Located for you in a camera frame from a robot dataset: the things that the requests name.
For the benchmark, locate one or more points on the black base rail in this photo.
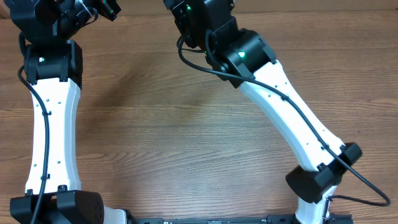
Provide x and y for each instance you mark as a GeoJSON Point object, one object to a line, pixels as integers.
{"type": "Point", "coordinates": [217, 220]}

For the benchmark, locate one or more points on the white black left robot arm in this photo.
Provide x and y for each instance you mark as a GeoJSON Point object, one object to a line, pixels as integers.
{"type": "Point", "coordinates": [52, 71]}

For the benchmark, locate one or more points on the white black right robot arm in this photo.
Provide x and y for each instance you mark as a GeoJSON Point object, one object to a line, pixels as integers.
{"type": "Point", "coordinates": [246, 60]}

